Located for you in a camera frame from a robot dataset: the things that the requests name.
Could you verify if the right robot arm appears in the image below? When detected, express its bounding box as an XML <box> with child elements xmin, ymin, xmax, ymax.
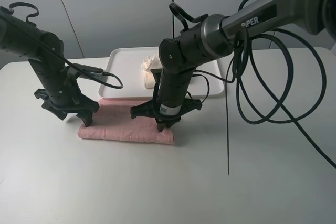
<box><xmin>130</xmin><ymin>0</ymin><xmax>335</xmax><ymax>131</ymax></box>

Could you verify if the pink towel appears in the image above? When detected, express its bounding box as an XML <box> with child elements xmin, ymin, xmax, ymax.
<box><xmin>78</xmin><ymin>99</ymin><xmax>175</xmax><ymax>145</ymax></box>

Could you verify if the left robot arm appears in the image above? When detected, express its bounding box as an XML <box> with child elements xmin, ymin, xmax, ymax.
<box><xmin>1</xmin><ymin>2</ymin><xmax>99</xmax><ymax>126</ymax></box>

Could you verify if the cream white towel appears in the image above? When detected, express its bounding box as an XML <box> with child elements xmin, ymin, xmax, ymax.
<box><xmin>141</xmin><ymin>53</ymin><xmax>162</xmax><ymax>89</ymax></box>

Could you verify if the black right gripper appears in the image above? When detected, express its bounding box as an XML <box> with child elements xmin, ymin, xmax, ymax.
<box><xmin>130</xmin><ymin>68</ymin><xmax>202</xmax><ymax>132</ymax></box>

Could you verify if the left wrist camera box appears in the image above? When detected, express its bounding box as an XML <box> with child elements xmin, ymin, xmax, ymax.
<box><xmin>67</xmin><ymin>63</ymin><xmax>108</xmax><ymax>82</ymax></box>

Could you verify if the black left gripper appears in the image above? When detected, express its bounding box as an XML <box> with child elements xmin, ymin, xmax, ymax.
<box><xmin>34</xmin><ymin>61</ymin><xmax>99</xmax><ymax>127</ymax></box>

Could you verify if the white plastic tray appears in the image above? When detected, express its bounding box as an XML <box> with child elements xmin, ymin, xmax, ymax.
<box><xmin>98</xmin><ymin>47</ymin><xmax>224</xmax><ymax>100</ymax></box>

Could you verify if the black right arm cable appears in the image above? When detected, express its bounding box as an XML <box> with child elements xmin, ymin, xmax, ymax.
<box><xmin>167</xmin><ymin>0</ymin><xmax>336</xmax><ymax>176</ymax></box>

